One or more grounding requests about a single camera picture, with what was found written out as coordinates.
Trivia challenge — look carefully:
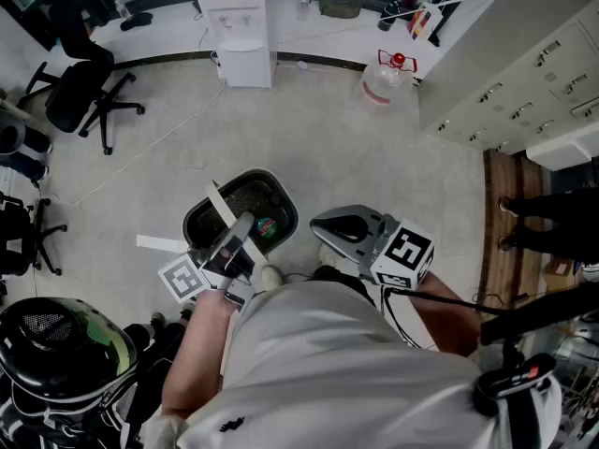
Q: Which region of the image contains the white water dispenser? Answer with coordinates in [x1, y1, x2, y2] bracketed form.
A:
[196, 0, 279, 90]

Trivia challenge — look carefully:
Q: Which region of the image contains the white floor cable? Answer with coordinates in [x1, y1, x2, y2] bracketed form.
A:
[38, 76, 228, 206]

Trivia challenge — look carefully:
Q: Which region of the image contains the clear water jug red cap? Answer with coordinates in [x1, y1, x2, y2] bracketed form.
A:
[357, 50, 419, 117]

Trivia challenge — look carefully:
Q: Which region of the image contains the black bottle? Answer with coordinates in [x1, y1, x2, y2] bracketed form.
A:
[377, 0, 402, 33]

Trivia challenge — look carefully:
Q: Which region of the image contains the green bag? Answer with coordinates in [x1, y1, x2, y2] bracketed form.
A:
[318, 0, 364, 20]

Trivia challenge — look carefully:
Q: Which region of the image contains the black cloth item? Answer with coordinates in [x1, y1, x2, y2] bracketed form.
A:
[119, 11, 154, 33]

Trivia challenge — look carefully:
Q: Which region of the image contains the person's right forearm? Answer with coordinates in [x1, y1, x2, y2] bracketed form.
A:
[410, 271, 484, 358]

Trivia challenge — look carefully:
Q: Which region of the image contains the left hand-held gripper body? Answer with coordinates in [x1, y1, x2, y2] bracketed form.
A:
[157, 244, 257, 309]

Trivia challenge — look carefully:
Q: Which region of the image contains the black shoulder strap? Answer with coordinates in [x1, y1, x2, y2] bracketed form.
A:
[471, 282, 599, 416]

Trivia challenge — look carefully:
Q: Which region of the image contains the black office chair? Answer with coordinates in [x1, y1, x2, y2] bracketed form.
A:
[0, 191, 69, 278]
[17, 0, 147, 156]

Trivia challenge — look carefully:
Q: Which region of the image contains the white floor tape strip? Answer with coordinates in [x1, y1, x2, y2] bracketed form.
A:
[136, 234, 189, 254]

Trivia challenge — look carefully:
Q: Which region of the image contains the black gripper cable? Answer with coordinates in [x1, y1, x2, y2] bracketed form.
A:
[382, 286, 498, 351]

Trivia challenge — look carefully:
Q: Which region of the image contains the coloured card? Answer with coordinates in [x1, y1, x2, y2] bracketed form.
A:
[406, 8, 444, 42]

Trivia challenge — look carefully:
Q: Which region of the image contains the black helmet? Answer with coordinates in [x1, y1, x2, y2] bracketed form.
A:
[0, 297, 139, 402]

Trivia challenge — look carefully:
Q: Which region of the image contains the grey locker cabinet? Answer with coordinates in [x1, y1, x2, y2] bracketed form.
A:
[417, 0, 599, 156]

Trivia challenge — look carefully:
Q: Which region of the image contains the black trash bin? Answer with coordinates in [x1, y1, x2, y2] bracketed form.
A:
[182, 167, 300, 257]

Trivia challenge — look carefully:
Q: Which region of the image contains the cardboard box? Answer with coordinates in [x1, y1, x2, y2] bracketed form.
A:
[544, 256, 582, 278]

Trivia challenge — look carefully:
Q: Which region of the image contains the person's left forearm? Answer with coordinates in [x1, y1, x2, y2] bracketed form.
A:
[160, 287, 245, 418]

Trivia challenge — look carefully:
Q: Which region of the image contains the person's white shirt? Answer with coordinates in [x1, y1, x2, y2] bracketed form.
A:
[139, 280, 563, 449]

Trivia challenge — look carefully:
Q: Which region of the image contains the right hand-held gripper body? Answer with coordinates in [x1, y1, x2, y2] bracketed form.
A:
[358, 212, 437, 291]

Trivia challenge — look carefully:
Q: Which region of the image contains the person's left white shoe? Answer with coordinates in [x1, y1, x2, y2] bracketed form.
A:
[258, 263, 285, 292]

